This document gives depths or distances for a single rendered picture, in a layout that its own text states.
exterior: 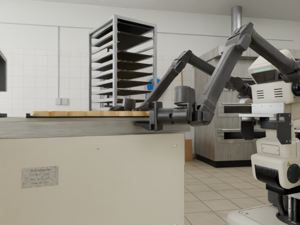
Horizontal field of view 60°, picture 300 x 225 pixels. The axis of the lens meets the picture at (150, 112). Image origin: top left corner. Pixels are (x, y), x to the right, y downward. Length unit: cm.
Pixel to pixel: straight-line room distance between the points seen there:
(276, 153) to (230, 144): 308
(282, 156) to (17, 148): 127
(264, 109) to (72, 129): 108
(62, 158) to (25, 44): 458
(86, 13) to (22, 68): 157
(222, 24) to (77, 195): 539
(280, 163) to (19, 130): 123
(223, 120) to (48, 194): 388
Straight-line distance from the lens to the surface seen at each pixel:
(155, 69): 265
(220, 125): 455
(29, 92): 525
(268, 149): 163
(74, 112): 91
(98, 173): 95
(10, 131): 93
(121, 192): 98
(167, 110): 88
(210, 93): 95
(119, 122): 95
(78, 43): 527
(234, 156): 472
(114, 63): 242
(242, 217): 181
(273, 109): 156
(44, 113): 90
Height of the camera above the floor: 91
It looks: level
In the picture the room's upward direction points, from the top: straight up
